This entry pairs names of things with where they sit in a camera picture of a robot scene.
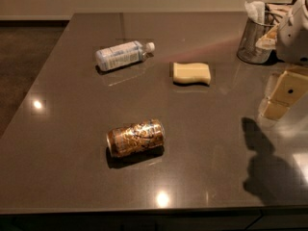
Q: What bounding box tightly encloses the yellow sponge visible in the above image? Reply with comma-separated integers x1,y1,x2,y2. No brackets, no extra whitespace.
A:
173,63,211,85

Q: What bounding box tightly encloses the clear plastic water bottle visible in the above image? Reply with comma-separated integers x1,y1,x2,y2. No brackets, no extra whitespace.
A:
95,40,155,72

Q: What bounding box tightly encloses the metal mesh cup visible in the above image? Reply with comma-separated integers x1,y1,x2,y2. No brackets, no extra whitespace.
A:
237,18,275,65

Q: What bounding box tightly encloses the orange soda can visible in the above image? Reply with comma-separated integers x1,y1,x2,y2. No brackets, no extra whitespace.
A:
106,119,165,158

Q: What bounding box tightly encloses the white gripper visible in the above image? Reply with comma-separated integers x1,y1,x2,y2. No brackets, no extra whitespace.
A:
255,0,308,120

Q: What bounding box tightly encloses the white napkin in cup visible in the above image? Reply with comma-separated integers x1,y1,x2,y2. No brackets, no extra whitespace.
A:
244,1,265,24

